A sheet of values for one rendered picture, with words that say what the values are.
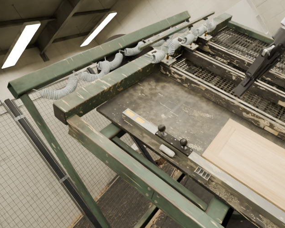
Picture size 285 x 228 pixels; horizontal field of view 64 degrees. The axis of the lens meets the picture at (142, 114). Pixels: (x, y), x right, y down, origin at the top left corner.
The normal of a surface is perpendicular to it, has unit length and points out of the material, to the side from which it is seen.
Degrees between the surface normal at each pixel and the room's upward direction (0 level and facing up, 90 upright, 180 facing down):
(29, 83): 90
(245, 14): 90
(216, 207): 54
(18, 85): 90
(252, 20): 90
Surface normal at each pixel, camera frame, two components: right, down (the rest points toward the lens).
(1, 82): 0.68, -0.36
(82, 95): 0.15, -0.71
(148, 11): -0.49, 0.42
